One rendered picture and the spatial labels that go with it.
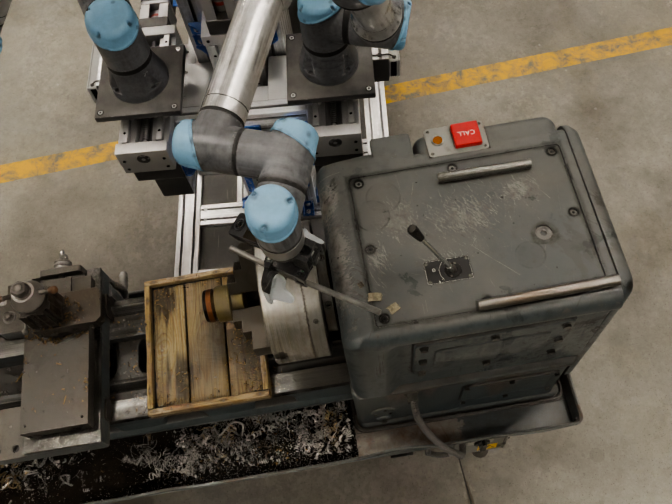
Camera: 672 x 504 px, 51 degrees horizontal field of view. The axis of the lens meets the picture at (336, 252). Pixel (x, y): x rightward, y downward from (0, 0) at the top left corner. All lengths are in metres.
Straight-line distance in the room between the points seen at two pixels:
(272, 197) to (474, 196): 0.62
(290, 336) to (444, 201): 0.43
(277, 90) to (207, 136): 0.87
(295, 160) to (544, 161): 0.70
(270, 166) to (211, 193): 1.79
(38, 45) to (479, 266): 2.94
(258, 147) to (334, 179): 0.50
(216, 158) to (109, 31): 0.74
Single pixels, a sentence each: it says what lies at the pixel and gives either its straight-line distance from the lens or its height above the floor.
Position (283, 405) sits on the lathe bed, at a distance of 1.92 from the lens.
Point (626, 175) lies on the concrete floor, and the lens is 3.16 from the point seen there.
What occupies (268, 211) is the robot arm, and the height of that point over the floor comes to 1.70.
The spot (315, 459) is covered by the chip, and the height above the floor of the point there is 0.55.
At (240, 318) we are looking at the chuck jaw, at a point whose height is 1.10.
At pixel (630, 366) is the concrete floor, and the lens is 2.80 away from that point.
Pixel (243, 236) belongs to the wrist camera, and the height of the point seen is 1.50.
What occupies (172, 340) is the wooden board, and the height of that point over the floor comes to 0.89.
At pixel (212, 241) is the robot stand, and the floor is 0.21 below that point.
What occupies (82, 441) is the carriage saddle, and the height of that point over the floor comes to 0.92.
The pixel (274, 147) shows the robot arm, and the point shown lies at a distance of 1.06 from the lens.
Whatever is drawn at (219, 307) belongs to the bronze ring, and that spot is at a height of 1.11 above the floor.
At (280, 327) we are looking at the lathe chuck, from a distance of 1.48.
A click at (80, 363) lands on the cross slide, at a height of 0.97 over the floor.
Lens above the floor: 2.55
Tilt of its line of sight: 63 degrees down
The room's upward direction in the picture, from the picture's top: 10 degrees counter-clockwise
